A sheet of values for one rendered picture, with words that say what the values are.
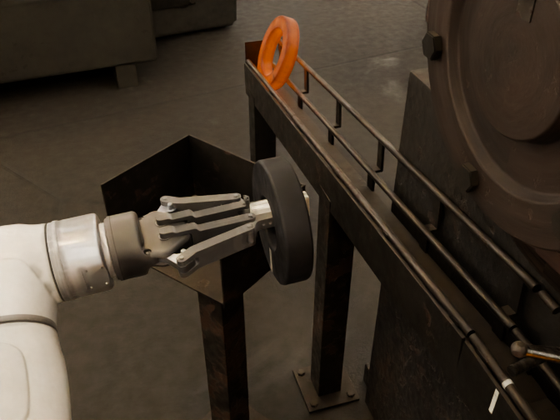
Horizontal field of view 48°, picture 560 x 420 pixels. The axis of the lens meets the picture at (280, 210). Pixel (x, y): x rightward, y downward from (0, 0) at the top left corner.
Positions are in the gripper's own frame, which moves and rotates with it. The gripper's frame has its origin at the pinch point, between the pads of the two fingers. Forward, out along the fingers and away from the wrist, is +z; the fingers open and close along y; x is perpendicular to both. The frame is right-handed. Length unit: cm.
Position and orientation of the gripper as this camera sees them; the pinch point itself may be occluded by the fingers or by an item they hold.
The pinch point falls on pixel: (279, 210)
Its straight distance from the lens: 74.8
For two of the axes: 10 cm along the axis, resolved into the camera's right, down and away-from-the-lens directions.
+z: 9.5, -2.2, 2.0
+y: 3.0, 5.8, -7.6
